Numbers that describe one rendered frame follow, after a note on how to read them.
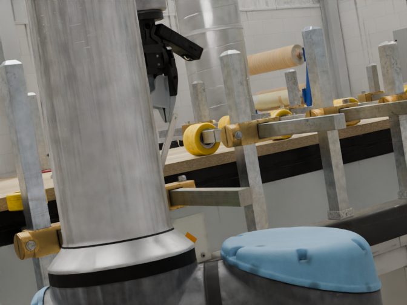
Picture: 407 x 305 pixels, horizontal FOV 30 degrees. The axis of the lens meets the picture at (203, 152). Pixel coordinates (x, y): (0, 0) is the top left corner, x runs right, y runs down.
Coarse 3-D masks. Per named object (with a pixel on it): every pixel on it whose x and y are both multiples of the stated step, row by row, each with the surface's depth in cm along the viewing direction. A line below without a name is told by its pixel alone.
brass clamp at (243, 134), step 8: (256, 120) 168; (264, 120) 169; (272, 120) 170; (224, 128) 166; (232, 128) 165; (240, 128) 165; (248, 128) 166; (256, 128) 167; (224, 136) 167; (232, 136) 164; (240, 136) 164; (248, 136) 166; (256, 136) 167; (280, 136) 171; (224, 144) 167; (232, 144) 165; (240, 144) 165; (248, 144) 166
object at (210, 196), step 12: (180, 192) 151; (192, 192) 147; (204, 192) 144; (216, 192) 140; (228, 192) 137; (240, 192) 135; (180, 204) 152; (192, 204) 148; (204, 204) 144; (216, 204) 141; (228, 204) 138; (240, 204) 135
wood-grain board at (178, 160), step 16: (352, 128) 213; (368, 128) 216; (384, 128) 220; (256, 144) 201; (272, 144) 197; (288, 144) 200; (304, 144) 203; (176, 160) 186; (192, 160) 183; (208, 160) 186; (224, 160) 188; (48, 176) 212; (0, 192) 174; (48, 192) 163; (0, 208) 157
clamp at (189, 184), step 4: (188, 180) 159; (192, 180) 158; (168, 184) 158; (172, 184) 157; (176, 184) 156; (180, 184) 156; (184, 184) 157; (188, 184) 157; (192, 184) 158; (168, 188) 154; (172, 188) 155; (176, 188) 155; (168, 192) 154; (168, 196) 154; (168, 200) 154; (168, 204) 154; (172, 208) 155; (176, 208) 155
